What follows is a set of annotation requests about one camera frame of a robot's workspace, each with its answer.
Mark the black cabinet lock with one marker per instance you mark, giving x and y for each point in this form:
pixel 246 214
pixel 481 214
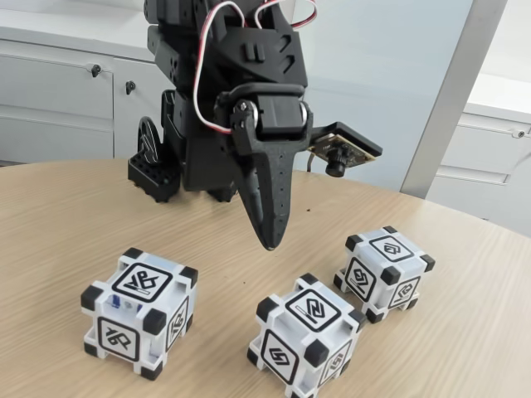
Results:
pixel 130 86
pixel 96 70

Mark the small gripper camera module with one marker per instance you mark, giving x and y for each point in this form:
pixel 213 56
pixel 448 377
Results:
pixel 332 149

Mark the small white cabinet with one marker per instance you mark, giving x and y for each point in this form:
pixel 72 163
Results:
pixel 477 153

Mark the black round disc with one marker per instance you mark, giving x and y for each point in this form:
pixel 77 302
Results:
pixel 145 141

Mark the silver cabinet lock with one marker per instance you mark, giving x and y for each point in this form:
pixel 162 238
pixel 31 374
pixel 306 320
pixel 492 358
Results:
pixel 520 133

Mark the grey metal frame post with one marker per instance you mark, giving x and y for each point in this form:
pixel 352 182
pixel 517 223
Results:
pixel 456 95

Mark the white cube striped diamond glyph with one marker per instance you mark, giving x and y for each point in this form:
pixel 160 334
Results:
pixel 278 356

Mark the white cube nested diamond glyph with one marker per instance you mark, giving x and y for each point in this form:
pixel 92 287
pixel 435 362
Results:
pixel 361 278

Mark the white cube angular bird glyph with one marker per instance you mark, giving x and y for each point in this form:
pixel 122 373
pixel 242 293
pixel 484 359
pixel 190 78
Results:
pixel 120 340

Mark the long white cabinet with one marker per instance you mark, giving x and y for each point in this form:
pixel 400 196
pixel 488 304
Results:
pixel 50 103

